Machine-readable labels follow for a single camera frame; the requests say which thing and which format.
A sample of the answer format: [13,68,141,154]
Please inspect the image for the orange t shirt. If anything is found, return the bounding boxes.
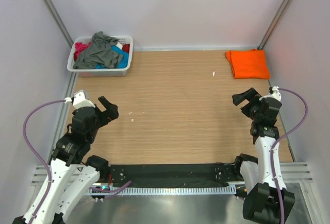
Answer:
[225,49,271,80]

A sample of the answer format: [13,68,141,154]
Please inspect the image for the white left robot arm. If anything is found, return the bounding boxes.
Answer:
[13,91,119,223]

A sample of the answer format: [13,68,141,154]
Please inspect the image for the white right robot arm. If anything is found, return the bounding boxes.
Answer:
[232,87,295,223]

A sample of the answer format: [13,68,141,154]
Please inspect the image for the white plastic laundry basket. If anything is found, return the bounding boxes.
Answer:
[67,36,134,77]

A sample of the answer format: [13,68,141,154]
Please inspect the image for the blue t shirt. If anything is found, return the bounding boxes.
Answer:
[95,45,129,70]

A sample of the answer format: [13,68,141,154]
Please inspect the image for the grey t shirt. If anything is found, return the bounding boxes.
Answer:
[73,31,119,70]

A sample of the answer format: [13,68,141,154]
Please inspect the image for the dark red t shirt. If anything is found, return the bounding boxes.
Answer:
[122,44,130,54]

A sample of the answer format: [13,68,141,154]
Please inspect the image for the white garment in basket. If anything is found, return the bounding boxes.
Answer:
[116,42,123,49]

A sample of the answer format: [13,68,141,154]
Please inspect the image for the pink t shirt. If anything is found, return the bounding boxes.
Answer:
[75,42,91,54]

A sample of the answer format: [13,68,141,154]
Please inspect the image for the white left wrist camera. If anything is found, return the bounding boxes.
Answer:
[64,90,95,110]

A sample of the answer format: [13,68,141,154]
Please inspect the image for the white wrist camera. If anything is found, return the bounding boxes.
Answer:
[259,86,282,104]
[64,90,95,110]

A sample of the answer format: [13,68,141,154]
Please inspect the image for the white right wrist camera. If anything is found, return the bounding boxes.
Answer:
[259,86,282,104]

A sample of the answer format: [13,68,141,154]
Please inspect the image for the aluminium front rail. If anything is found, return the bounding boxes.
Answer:
[30,162,313,186]

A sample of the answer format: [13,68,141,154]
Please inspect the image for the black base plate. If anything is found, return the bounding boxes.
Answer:
[108,163,243,188]

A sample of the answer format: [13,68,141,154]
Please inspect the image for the slotted white cable duct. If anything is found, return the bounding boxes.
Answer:
[89,185,237,196]

